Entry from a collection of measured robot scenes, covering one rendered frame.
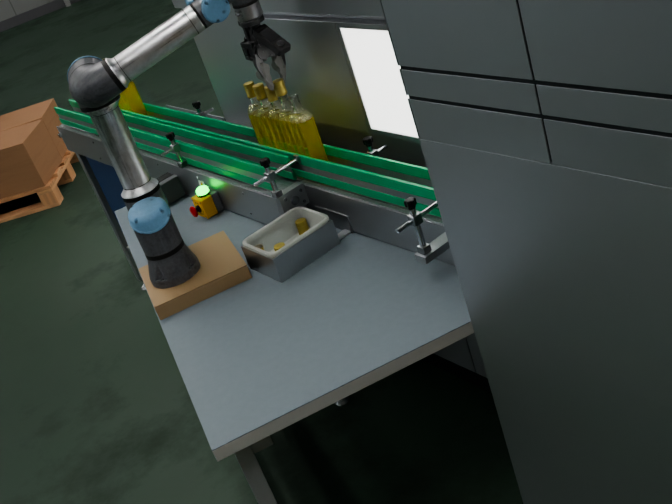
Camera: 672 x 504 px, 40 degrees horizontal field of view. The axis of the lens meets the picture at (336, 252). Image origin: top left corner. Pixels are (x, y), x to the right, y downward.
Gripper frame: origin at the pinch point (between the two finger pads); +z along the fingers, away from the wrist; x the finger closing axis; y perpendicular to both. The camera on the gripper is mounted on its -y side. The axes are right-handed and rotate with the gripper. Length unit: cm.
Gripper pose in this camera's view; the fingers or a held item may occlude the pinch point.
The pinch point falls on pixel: (278, 83)
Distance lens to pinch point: 273.3
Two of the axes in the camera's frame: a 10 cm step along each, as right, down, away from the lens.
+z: 3.0, 8.3, 4.7
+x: -7.5, 5.1, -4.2
